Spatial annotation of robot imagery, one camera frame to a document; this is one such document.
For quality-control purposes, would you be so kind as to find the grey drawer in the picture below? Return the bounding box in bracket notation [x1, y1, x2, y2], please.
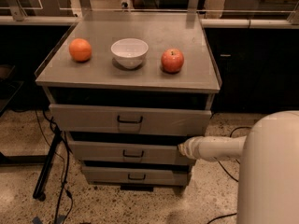
[81, 161, 192, 186]
[69, 132, 194, 166]
[50, 105, 211, 136]

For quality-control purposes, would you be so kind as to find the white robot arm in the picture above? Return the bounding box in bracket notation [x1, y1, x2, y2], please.
[178, 111, 299, 224]

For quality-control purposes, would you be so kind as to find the grey drawer cabinet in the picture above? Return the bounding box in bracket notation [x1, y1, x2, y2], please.
[36, 12, 221, 187]

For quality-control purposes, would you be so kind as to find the grey top drawer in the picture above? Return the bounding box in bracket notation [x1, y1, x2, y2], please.
[50, 105, 211, 136]

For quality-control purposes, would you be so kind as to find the grey bottom drawer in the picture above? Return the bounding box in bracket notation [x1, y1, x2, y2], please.
[81, 161, 192, 186]

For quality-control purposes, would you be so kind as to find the red apple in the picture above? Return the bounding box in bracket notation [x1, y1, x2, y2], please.
[161, 49, 184, 74]

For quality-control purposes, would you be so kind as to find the white ceramic bowl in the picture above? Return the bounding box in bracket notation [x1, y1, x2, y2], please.
[110, 38, 149, 69]

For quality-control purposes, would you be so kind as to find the orange fruit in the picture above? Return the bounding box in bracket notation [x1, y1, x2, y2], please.
[69, 38, 92, 62]

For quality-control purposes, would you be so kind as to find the black stand leg with wheel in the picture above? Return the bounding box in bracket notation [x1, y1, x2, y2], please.
[33, 129, 61, 202]

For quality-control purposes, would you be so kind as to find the clear acrylic barrier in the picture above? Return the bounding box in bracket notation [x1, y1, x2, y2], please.
[0, 0, 299, 30]

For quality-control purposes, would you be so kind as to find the black floor cable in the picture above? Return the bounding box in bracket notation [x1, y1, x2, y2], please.
[206, 126, 253, 224]

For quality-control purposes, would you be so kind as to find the black cables left of cabinet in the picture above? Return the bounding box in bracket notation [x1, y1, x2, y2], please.
[34, 109, 76, 224]

